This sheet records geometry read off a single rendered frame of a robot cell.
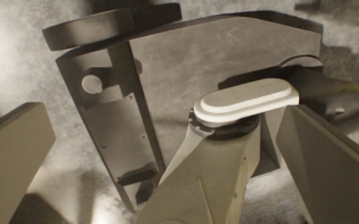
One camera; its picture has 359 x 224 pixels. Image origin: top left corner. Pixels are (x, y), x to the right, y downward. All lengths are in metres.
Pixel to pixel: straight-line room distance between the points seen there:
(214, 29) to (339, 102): 0.30
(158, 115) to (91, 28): 0.24
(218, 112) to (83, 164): 0.59
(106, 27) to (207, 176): 0.33
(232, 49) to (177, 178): 0.32
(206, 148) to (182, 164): 0.05
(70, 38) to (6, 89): 0.37
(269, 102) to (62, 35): 0.41
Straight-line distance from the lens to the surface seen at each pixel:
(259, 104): 0.40
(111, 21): 0.45
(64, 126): 0.76
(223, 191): 0.29
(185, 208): 0.24
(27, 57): 0.71
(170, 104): 0.51
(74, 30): 0.44
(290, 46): 0.60
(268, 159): 0.53
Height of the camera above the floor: 0.63
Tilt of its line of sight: 61 degrees down
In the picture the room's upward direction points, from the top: 157 degrees clockwise
